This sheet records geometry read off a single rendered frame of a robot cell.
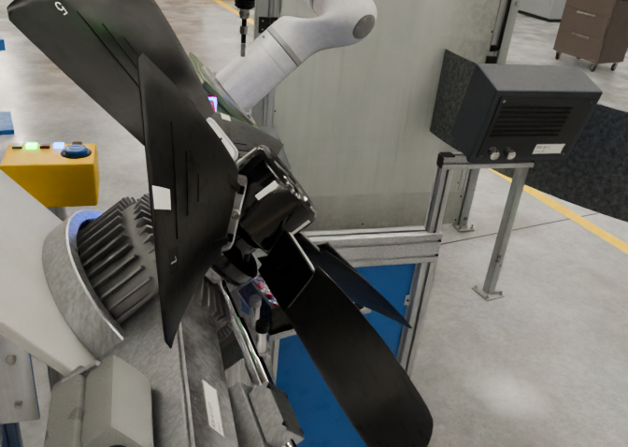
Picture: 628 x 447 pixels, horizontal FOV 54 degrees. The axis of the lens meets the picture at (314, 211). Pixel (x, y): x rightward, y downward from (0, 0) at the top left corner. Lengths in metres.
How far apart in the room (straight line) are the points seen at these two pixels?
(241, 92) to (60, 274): 0.89
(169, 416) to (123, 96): 0.37
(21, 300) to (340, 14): 1.04
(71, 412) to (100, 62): 0.39
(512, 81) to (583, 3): 6.36
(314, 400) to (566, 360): 1.27
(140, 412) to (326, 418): 1.23
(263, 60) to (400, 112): 1.53
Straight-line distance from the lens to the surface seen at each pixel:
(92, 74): 0.76
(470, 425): 2.27
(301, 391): 1.68
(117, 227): 0.76
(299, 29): 1.54
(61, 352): 0.71
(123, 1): 0.84
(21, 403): 0.85
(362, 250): 1.43
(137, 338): 0.71
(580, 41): 7.72
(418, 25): 2.89
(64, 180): 1.23
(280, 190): 0.74
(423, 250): 1.50
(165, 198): 0.48
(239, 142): 0.99
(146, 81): 0.50
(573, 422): 2.44
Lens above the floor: 1.56
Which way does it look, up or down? 28 degrees down
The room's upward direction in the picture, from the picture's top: 6 degrees clockwise
